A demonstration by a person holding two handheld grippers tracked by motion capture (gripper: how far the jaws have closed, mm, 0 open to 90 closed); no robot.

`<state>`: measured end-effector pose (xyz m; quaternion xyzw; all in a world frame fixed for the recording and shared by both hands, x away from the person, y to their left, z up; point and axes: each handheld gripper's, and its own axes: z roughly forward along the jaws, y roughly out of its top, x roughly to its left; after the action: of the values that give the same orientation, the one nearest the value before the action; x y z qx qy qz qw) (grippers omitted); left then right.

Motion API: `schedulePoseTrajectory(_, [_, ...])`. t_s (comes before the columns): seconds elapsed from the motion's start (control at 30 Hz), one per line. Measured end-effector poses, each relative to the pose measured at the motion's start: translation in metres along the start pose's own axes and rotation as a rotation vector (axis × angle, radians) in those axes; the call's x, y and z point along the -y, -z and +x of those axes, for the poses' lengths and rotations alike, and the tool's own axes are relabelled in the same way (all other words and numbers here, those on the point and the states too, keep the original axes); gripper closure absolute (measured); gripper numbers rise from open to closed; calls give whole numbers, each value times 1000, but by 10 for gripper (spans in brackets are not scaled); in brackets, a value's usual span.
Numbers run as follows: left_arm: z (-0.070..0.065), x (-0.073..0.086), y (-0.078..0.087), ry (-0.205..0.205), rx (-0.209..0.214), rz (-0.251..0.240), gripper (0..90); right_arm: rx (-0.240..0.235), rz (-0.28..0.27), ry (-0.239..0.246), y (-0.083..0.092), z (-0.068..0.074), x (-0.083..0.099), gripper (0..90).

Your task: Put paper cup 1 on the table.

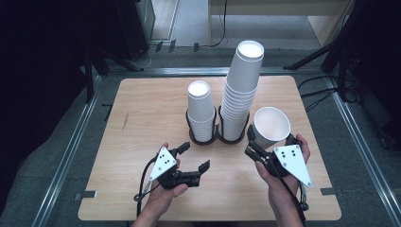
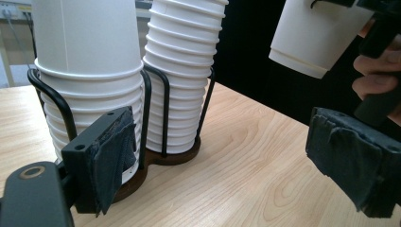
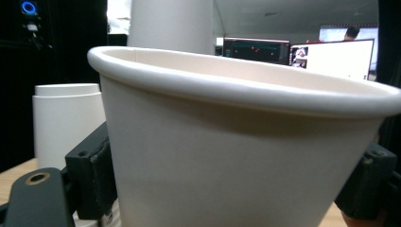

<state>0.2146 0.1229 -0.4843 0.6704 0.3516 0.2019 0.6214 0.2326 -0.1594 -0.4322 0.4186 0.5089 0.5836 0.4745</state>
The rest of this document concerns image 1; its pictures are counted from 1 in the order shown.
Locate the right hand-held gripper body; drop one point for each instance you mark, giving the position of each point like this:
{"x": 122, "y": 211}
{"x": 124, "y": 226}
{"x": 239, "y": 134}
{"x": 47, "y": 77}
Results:
{"x": 293, "y": 162}

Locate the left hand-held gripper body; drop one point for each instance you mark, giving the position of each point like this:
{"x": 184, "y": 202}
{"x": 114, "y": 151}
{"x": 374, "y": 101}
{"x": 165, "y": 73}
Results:
{"x": 164, "y": 164}

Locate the white paper cup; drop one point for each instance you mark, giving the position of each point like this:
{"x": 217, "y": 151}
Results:
{"x": 271, "y": 123}

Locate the tall stack of white cups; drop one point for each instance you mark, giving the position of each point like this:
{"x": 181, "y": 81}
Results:
{"x": 244, "y": 75}

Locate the person's right hand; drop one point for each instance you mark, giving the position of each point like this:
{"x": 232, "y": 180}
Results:
{"x": 282, "y": 192}

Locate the person's left hand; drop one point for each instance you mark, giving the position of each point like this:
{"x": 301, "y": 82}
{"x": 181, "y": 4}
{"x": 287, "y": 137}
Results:
{"x": 164, "y": 198}

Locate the short stack of white cups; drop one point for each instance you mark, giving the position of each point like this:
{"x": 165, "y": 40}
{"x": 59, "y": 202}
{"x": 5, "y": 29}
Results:
{"x": 200, "y": 107}

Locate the grey tape strip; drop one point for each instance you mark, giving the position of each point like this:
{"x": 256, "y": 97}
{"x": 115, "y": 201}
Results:
{"x": 328, "y": 191}
{"x": 86, "y": 195}

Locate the black tripod stand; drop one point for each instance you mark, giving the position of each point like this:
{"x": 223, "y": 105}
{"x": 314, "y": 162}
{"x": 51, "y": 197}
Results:
{"x": 315, "y": 55}
{"x": 90, "y": 82}

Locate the light wooden desk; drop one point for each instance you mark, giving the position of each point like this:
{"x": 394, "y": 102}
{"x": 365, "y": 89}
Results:
{"x": 283, "y": 8}

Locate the black cabinet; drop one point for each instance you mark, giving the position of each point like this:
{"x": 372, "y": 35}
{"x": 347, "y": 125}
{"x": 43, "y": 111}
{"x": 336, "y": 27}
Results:
{"x": 132, "y": 25}

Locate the aluminium floor rail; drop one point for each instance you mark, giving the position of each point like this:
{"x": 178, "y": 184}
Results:
{"x": 67, "y": 157}
{"x": 189, "y": 71}
{"x": 356, "y": 138}

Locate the dark floor bracket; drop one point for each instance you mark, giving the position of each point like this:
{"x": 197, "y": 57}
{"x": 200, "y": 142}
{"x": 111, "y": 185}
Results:
{"x": 159, "y": 46}
{"x": 172, "y": 46}
{"x": 196, "y": 47}

